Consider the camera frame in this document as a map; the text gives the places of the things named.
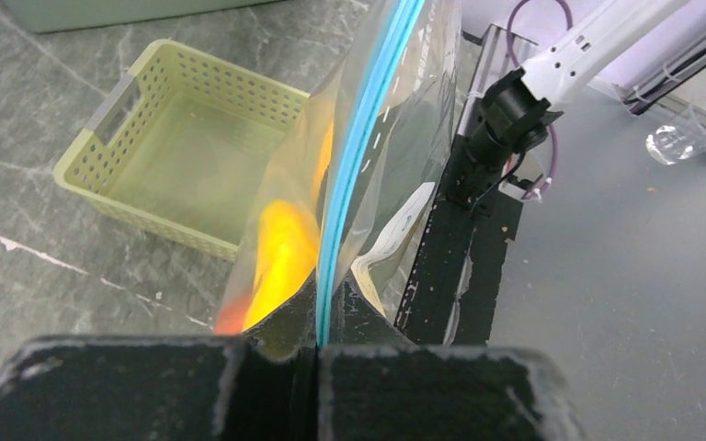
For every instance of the pale green perforated basket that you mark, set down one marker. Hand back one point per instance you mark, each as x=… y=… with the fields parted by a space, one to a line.
x=179 y=146

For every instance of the clear zip top bag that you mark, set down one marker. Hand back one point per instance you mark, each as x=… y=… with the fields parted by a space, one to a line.
x=391 y=101

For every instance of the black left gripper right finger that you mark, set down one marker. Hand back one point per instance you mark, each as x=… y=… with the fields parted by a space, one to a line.
x=374 y=384

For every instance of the orange fruit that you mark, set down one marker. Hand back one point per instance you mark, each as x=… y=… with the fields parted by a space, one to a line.
x=231 y=317

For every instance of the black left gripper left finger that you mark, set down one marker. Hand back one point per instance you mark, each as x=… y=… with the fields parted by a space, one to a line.
x=251 y=386

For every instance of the clear plastic bottle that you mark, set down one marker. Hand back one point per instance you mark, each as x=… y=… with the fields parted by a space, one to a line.
x=682 y=137

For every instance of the black mounting rail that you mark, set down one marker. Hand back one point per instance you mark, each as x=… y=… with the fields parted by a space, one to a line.
x=452 y=288

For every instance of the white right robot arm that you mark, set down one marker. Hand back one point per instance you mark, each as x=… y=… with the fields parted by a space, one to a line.
x=517 y=109

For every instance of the yellow banana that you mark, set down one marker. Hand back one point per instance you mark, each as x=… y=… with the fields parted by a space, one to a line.
x=288 y=240

